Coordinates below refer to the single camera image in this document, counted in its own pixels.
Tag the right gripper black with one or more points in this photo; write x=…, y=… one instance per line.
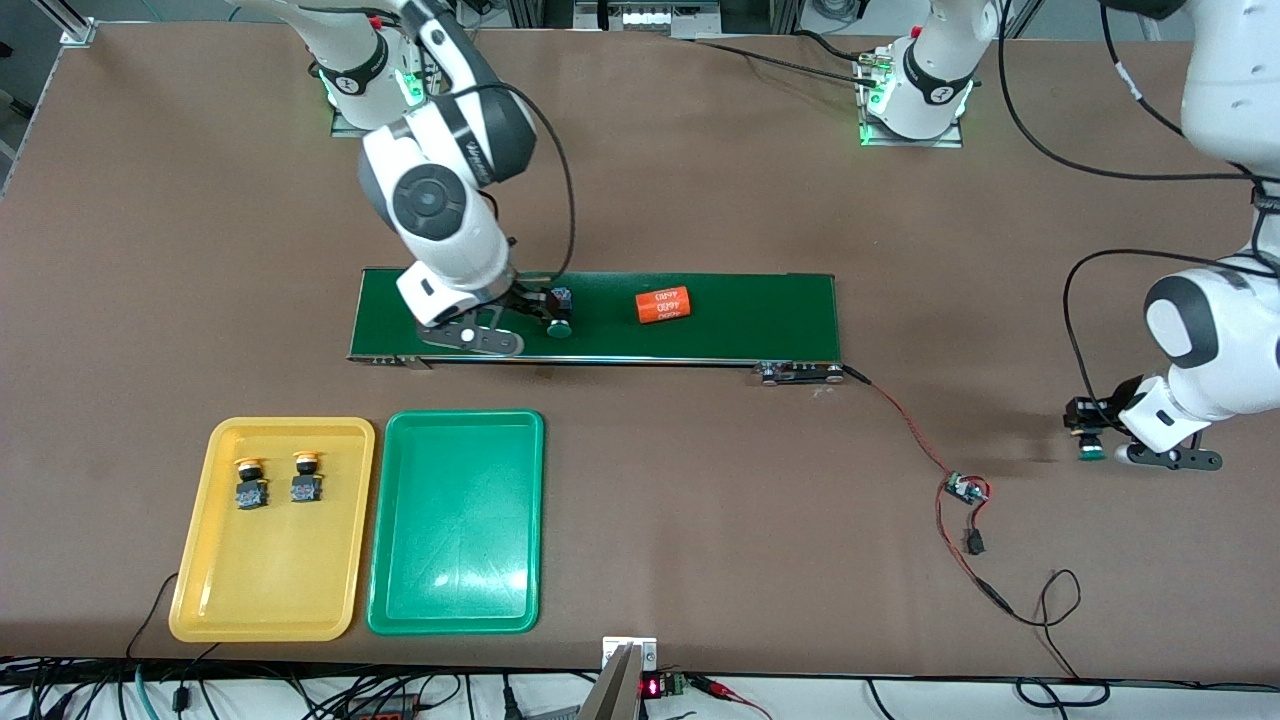
x=528, y=298

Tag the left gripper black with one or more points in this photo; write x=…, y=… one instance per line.
x=1101, y=412

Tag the green push button switch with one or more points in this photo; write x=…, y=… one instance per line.
x=1090, y=452
x=560, y=329

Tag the orange cylinder printed 4680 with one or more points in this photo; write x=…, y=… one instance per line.
x=665, y=305

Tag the yellow push button switch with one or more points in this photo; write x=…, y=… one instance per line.
x=250, y=492
x=305, y=487

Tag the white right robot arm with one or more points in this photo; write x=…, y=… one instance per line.
x=430, y=200

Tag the small motor controller board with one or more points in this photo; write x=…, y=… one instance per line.
x=965, y=489

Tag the green conveyor belt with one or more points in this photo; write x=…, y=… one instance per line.
x=750, y=320

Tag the green plastic tray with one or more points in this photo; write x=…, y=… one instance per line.
x=455, y=525

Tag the white device with ports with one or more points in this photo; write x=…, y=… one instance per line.
x=645, y=18

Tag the yellow plastic tray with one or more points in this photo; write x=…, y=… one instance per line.
x=270, y=570

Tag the grey metal bar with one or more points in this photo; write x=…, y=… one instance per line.
x=610, y=695

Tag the red digit display module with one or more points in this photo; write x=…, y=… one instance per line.
x=651, y=687

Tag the red clip lead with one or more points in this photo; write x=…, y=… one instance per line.
x=722, y=689

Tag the black red power strip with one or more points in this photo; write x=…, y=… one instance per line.
x=385, y=708

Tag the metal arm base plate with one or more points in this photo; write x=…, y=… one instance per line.
x=350, y=131
x=910, y=142

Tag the small metal bracket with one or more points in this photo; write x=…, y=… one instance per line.
x=645, y=652

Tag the aluminium frame profile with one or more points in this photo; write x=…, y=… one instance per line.
x=75, y=30

